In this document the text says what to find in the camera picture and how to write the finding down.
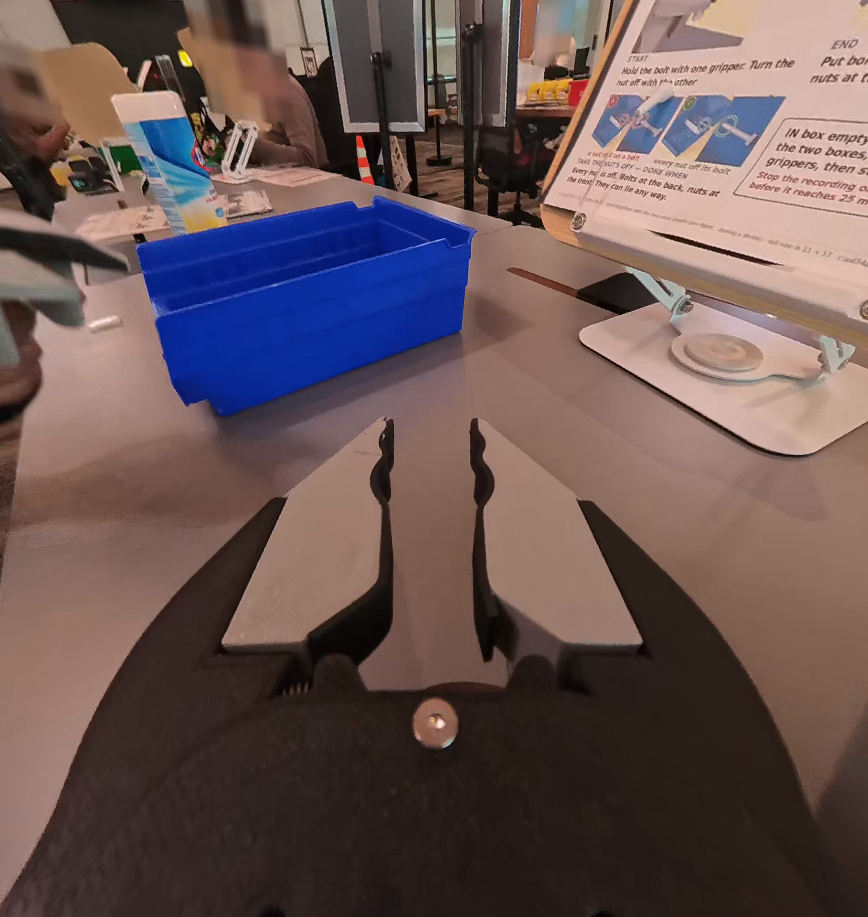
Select framed grey panel on stand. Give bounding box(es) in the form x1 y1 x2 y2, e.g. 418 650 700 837
323 0 429 194
457 0 522 210

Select white frame bracket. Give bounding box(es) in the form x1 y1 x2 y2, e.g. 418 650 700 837
221 120 262 181

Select white paper sheets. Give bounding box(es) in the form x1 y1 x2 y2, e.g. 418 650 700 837
251 166 332 189

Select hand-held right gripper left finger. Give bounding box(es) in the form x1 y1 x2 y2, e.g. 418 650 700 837
221 417 396 667

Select printed leaflet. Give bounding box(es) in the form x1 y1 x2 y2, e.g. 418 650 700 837
215 190 274 219
76 204 171 242

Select white board stand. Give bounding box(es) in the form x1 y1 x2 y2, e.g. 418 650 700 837
579 268 868 457

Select tan chair back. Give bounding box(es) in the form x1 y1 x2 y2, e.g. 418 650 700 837
36 43 139 146

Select printed instruction sheet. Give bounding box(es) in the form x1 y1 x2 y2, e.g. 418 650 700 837
545 0 868 278

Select black office chair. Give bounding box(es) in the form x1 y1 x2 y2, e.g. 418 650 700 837
476 125 550 228

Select disinfecting wipes canister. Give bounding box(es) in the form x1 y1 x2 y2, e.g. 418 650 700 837
110 92 229 236

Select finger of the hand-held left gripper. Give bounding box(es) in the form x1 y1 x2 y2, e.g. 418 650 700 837
0 274 89 329
0 204 132 275

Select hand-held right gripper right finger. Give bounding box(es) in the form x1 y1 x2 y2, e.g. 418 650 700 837
468 417 646 663

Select person's left hand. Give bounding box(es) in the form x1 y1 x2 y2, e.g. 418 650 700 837
3 301 46 363

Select black monitor screen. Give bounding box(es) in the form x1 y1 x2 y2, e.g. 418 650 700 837
51 0 191 54

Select instruction sheet on stand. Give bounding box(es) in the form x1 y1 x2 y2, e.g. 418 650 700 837
540 0 868 331

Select blue plastic bin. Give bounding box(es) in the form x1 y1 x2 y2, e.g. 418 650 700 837
137 197 478 418

